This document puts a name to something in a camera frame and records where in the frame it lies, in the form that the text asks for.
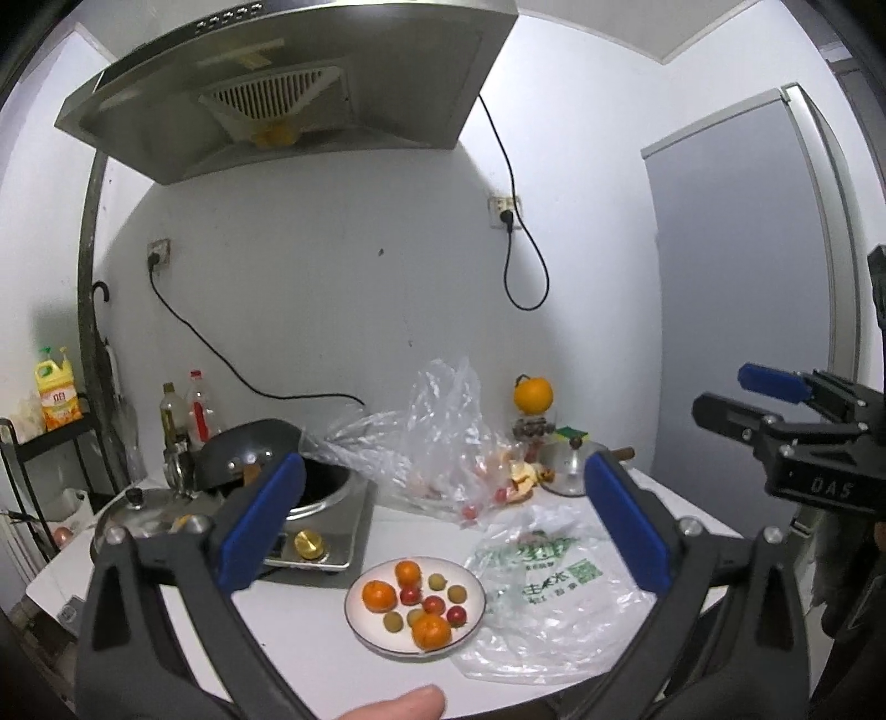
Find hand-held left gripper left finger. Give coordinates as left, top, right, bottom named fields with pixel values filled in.
left=75, top=453, right=320, bottom=720

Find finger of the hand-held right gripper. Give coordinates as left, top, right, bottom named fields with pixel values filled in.
left=692, top=391, right=870, bottom=455
left=737, top=363, right=886, bottom=425

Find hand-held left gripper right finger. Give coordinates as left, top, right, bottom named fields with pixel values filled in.
left=560, top=451, right=811, bottom=720

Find white round plate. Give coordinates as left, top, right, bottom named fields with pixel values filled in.
left=344, top=556, right=487, bottom=659

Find white printed plastic bag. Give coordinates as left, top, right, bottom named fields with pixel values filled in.
left=450, top=502, right=658, bottom=683

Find person's left hand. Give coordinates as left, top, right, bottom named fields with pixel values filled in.
left=325, top=685, right=447, bottom=720

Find small steel pot with lid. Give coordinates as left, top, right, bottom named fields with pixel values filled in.
left=536, top=439, right=636, bottom=500

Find silver induction cooker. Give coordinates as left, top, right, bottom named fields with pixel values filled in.
left=259, top=453, right=378, bottom=574

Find orange peel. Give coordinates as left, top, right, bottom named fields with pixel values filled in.
left=505, top=457, right=555, bottom=506

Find grey refrigerator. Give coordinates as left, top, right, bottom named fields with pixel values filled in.
left=638, top=83, right=877, bottom=527

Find red-capped sauce bottle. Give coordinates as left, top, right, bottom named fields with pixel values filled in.
left=186, top=369, right=215, bottom=444

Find dark oil bottle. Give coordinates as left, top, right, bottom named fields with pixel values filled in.
left=161, top=382, right=188, bottom=451

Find large orange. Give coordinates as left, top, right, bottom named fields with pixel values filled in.
left=513, top=375, right=555, bottom=416

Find white plastic container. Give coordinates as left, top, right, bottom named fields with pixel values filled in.
left=48, top=488, right=94, bottom=541

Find clear plastic bag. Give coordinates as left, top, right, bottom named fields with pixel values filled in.
left=301, top=356, right=548, bottom=531

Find yellow plastic bottle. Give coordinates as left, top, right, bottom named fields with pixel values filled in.
left=34, top=344, right=84, bottom=434

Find white radiator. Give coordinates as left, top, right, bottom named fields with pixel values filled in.
left=0, top=508, right=43, bottom=589

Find small white plastic bag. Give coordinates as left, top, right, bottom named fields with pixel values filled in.
left=7, top=391, right=46, bottom=444

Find steel range hood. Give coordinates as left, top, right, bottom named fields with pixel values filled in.
left=54, top=0, right=520, bottom=187

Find black pan with wooden handle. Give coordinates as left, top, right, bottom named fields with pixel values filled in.
left=192, top=419, right=306, bottom=496

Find black power cable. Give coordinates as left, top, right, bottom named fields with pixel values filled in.
left=148, top=266, right=368, bottom=416
left=476, top=93, right=551, bottom=312

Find black wire rack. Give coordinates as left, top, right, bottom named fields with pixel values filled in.
left=0, top=391, right=122, bottom=555

